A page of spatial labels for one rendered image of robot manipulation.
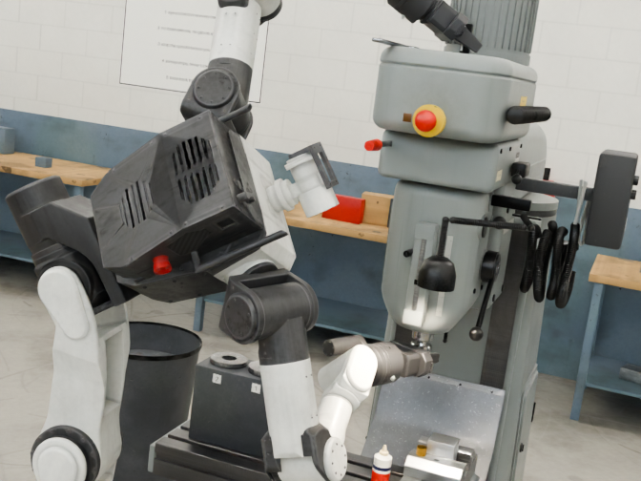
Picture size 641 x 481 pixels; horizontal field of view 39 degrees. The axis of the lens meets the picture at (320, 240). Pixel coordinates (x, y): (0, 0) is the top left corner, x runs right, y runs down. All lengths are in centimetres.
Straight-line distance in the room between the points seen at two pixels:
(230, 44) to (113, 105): 545
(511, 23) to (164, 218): 94
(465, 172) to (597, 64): 434
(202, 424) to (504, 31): 114
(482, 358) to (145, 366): 172
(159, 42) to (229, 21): 520
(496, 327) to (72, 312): 109
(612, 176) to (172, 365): 218
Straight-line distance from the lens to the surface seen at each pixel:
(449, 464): 202
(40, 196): 180
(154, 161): 161
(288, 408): 158
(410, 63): 173
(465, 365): 240
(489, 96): 171
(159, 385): 376
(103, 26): 733
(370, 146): 170
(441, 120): 169
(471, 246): 188
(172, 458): 222
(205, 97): 173
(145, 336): 415
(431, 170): 182
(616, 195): 210
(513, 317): 234
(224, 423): 219
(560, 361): 633
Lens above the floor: 183
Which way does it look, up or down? 11 degrees down
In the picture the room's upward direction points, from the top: 7 degrees clockwise
